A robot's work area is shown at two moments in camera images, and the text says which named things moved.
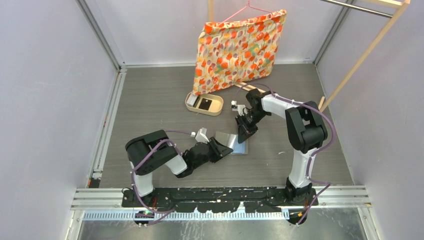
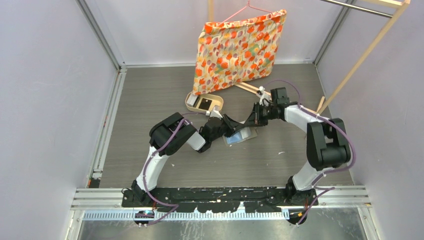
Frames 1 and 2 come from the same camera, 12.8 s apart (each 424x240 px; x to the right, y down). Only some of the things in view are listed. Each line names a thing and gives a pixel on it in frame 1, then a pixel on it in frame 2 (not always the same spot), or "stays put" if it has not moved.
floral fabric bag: (233, 52) stays put
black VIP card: (205, 104) stays put
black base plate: (199, 200) stays put
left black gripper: (219, 150) -> (231, 125)
